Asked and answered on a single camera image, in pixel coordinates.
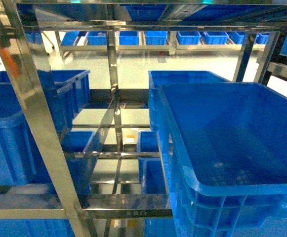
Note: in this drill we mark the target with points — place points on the blue crate left shelf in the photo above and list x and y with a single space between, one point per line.
20 159

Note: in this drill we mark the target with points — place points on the large blue crate front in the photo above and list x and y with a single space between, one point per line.
224 148

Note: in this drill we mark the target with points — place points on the stainless steel shelf frame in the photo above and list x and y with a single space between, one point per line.
24 62

